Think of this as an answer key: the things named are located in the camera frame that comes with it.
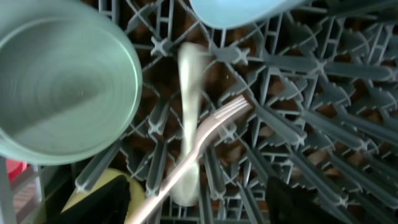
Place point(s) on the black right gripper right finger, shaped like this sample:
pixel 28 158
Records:
pixel 289 206

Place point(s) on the grey dishwasher rack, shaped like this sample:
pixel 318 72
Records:
pixel 322 82

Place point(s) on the light blue plate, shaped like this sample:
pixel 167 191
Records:
pixel 230 14

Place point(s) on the red serving tray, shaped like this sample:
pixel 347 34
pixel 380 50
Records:
pixel 15 168

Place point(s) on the mint green bowl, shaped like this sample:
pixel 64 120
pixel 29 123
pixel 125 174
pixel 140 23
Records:
pixel 71 81

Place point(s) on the yellow plastic cup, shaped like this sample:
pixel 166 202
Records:
pixel 136 191

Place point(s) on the white plastic spoon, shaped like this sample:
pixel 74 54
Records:
pixel 191 65

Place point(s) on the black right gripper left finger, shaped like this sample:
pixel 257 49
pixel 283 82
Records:
pixel 108 204

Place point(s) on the white plastic fork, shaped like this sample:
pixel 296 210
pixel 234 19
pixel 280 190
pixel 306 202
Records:
pixel 206 132

